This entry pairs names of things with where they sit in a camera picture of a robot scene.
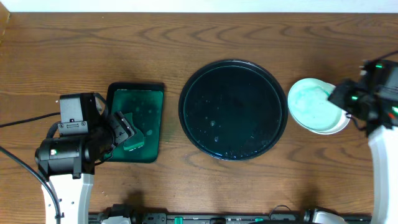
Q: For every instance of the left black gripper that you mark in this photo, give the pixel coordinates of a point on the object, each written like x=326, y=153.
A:
x=121, y=128

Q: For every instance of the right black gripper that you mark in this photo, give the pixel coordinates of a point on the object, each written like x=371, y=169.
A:
x=338, y=93

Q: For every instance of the green sponge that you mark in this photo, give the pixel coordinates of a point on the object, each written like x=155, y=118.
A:
x=137, y=140

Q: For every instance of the white plate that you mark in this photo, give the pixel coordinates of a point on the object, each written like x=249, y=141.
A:
x=343, y=124

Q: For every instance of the pale green plate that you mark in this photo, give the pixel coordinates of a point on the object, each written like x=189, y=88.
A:
x=311, y=105

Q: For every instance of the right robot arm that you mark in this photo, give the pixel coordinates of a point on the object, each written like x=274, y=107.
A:
x=379, y=77

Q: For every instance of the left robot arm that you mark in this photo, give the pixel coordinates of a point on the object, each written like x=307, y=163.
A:
x=73, y=147

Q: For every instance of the black rectangular water tray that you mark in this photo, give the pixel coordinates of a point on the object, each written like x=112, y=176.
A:
x=145, y=102

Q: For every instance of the round black tray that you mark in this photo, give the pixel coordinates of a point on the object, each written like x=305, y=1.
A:
x=233, y=110

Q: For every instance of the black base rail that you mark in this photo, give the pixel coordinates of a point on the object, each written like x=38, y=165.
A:
x=280, y=214

